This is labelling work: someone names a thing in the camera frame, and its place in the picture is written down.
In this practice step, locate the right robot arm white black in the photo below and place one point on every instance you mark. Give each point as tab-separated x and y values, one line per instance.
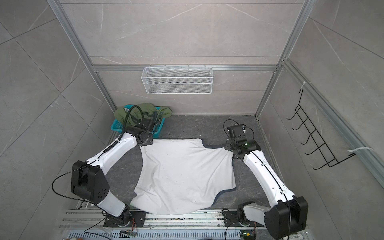
287	214

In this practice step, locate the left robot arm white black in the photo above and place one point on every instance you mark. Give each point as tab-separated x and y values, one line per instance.
89	178

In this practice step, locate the black wire hook rack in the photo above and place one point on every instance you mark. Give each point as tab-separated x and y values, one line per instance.
315	136

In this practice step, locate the white wire mesh shelf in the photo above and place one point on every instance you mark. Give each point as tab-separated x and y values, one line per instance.
177	80

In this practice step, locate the teal plastic basket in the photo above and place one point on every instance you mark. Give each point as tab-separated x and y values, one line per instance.
118	127

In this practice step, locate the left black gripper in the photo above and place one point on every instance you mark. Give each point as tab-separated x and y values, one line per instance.
151	139

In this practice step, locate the white tank top navy trim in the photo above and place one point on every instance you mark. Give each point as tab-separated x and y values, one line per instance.
182	176

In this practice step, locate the green tank top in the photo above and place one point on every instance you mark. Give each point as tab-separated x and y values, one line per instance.
132	116

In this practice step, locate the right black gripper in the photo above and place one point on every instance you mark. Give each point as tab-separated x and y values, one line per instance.
227	146

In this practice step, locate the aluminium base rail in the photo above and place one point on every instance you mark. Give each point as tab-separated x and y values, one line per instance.
208	224

